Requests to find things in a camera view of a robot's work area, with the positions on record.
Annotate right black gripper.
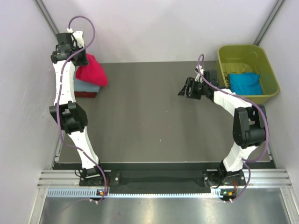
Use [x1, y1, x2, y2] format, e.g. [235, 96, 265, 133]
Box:
[178, 77, 208, 100]

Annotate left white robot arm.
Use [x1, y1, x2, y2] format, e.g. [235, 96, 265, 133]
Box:
[49, 28, 107, 187]

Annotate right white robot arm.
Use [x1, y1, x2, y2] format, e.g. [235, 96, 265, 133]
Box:
[178, 66, 269, 187]

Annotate folded light blue t shirt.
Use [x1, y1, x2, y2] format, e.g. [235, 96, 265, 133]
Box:
[74, 80, 100, 93]

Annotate folded dark red t shirt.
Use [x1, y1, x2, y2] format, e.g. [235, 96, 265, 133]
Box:
[74, 91, 97, 98]

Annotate blue t shirt in bin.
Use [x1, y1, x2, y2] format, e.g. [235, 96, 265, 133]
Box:
[228, 72, 263, 96]

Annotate green plastic bin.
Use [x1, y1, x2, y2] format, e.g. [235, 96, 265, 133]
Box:
[215, 44, 280, 104]

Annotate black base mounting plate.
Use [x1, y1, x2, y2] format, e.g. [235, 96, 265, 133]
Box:
[78, 169, 246, 188]

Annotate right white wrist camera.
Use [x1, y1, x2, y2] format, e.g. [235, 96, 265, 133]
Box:
[195, 65, 204, 83]

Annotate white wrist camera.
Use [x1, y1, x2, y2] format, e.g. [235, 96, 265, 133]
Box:
[67, 28, 85, 48]
[195, 65, 204, 83]

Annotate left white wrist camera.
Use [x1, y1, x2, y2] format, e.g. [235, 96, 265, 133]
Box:
[67, 28, 85, 48]

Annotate aluminium frame rail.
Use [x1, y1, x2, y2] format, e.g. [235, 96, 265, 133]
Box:
[38, 169, 292, 188]

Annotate slotted grey cable duct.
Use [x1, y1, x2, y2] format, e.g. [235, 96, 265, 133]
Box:
[46, 188, 233, 199]

